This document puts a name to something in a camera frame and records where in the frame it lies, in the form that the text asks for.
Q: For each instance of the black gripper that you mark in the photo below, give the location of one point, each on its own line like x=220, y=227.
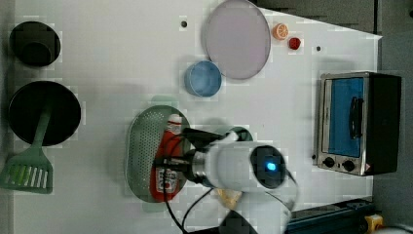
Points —
x=202, y=142

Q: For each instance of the red ketchup bottle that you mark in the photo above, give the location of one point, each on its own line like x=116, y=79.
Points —
x=164, y=183

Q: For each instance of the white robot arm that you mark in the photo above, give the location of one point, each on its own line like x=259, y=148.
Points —
x=225, y=162

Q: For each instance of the green strainer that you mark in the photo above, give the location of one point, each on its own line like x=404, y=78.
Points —
x=144, y=137

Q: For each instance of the green cup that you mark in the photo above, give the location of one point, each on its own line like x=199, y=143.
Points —
x=242, y=133

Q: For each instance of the blue round bowl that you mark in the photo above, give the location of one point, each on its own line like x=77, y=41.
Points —
x=203, y=79

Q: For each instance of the peeled banana toy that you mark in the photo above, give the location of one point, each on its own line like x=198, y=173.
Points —
x=229, y=198

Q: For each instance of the lilac round plate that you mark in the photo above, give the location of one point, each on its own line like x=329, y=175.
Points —
x=238, y=39

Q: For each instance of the orange slice toy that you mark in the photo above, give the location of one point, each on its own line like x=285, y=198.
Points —
x=280, y=31

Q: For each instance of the small red toy fruit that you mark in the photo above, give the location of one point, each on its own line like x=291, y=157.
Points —
x=294, y=43

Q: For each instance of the silver toaster oven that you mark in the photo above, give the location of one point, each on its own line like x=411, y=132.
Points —
x=359, y=123

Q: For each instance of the green slotted spatula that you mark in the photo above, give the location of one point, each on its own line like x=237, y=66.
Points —
x=31, y=170

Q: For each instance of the small black pot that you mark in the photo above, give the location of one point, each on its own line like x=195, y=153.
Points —
x=35, y=43

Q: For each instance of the yellow clamp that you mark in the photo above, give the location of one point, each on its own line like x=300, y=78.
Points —
x=374, y=223

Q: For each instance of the blue metal rail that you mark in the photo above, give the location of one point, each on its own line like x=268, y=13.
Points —
x=340, y=218

